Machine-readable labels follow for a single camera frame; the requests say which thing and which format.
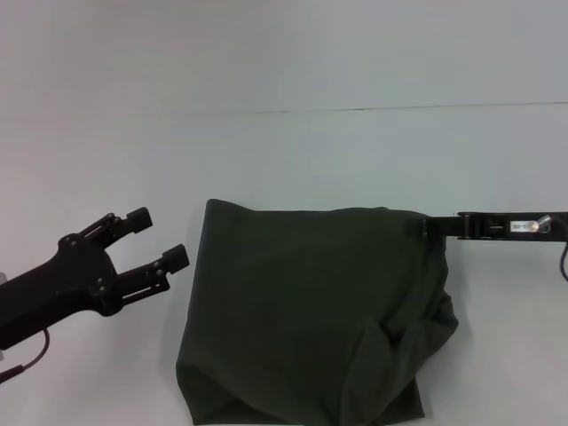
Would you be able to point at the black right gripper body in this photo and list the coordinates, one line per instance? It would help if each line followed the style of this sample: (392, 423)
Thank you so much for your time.
(488, 228)

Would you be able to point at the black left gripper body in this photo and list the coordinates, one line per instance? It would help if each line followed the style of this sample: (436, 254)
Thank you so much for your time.
(53, 284)

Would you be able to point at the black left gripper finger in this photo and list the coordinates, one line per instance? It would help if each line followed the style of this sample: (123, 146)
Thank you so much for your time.
(175, 259)
(139, 219)

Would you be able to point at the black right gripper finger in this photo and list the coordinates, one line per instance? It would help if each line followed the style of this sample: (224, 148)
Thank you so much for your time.
(435, 226)

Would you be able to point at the dark green FREE shirt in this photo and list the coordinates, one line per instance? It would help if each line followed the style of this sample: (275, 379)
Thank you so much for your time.
(288, 310)

